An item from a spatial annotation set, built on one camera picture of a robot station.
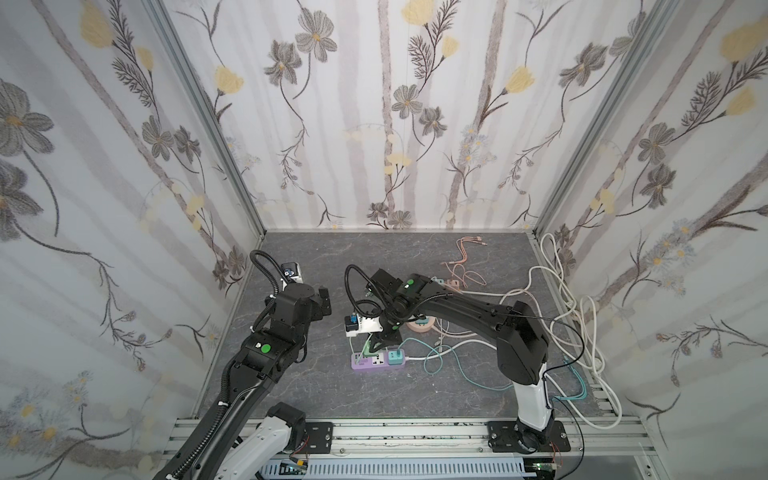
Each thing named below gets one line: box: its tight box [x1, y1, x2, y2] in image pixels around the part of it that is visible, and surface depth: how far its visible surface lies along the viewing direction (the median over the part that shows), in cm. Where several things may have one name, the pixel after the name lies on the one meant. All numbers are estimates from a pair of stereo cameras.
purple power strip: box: [351, 352, 408, 370], surface depth 86 cm
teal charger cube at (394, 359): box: [388, 349, 404, 366], surface depth 83 cm
